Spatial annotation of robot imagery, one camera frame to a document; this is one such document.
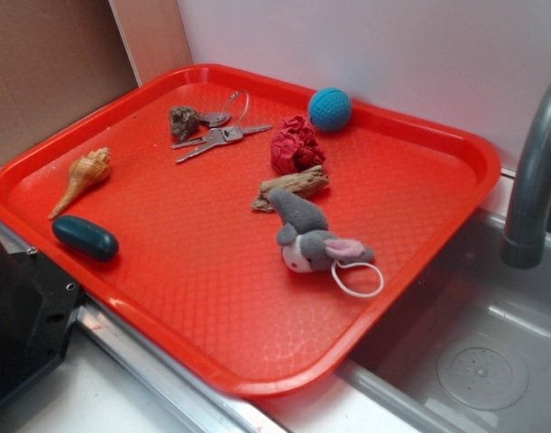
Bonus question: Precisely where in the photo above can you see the gray plush animal toy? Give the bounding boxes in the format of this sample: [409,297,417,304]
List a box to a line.
[268,188,385,299]

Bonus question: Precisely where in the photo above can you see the red plastic tray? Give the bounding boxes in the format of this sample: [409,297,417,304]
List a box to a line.
[0,65,500,397]

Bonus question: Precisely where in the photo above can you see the brown driftwood piece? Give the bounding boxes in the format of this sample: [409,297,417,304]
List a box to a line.
[251,165,330,213]

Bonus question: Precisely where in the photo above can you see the crumpled red paper ball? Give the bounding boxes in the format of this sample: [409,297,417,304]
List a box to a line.
[271,115,326,175]

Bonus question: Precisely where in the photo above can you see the blue crocheted ball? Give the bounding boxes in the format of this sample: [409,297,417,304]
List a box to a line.
[308,88,353,132]

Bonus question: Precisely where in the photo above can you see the brown rough rock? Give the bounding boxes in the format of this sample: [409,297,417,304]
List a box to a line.
[169,106,199,142]

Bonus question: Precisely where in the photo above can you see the dark teal oval stone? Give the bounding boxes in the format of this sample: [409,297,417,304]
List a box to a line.
[51,215,119,263]

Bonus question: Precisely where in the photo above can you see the tan spiral seashell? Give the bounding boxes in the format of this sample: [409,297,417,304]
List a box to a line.
[48,147,111,220]

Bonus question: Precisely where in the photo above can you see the gray plastic sink basin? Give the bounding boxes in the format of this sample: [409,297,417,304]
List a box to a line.
[338,211,551,432]

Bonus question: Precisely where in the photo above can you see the gray sink faucet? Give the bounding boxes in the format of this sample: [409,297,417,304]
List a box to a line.
[500,83,551,269]

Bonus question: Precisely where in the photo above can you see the brown cardboard panel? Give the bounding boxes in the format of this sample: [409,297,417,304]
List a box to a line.
[0,1,137,167]

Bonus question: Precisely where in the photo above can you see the silver keys on ring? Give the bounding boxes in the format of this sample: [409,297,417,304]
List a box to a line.
[171,90,273,164]

